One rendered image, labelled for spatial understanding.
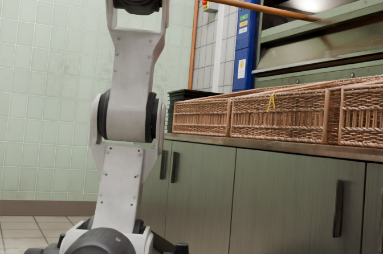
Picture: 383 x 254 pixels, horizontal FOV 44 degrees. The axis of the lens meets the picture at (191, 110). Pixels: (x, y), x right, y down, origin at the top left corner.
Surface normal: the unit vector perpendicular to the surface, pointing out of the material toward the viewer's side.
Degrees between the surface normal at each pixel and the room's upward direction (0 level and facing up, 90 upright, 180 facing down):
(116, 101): 70
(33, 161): 90
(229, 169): 90
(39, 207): 90
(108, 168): 64
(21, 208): 90
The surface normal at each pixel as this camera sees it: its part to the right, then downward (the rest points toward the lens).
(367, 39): -0.83, -0.43
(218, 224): -0.91, -0.10
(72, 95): 0.40, -0.02
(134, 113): 0.01, -0.08
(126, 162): 0.04, -0.48
